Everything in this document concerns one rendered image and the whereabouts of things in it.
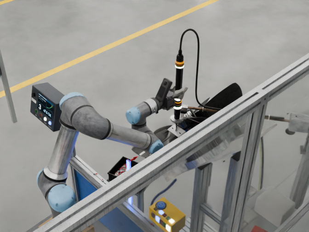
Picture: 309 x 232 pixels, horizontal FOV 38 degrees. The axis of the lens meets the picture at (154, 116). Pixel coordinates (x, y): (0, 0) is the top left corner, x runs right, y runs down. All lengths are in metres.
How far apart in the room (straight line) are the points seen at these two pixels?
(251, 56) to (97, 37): 1.93
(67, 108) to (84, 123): 0.12
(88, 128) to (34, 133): 2.55
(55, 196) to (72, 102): 0.43
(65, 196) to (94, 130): 0.36
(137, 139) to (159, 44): 3.66
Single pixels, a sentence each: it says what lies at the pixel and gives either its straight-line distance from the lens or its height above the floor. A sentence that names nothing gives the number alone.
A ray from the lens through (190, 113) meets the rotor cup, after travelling 2.51.
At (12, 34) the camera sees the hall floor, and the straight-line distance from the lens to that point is 6.10.
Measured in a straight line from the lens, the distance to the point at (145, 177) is 1.06.
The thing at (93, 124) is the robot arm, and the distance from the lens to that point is 1.88.
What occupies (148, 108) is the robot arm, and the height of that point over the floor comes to 1.48.
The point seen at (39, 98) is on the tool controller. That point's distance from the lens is 2.75.
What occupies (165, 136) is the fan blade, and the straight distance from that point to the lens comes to 2.46.
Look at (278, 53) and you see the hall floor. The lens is 5.69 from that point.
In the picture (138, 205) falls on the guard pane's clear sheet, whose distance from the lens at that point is 1.15.
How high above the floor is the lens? 2.81
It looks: 39 degrees down
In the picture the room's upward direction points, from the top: 1 degrees clockwise
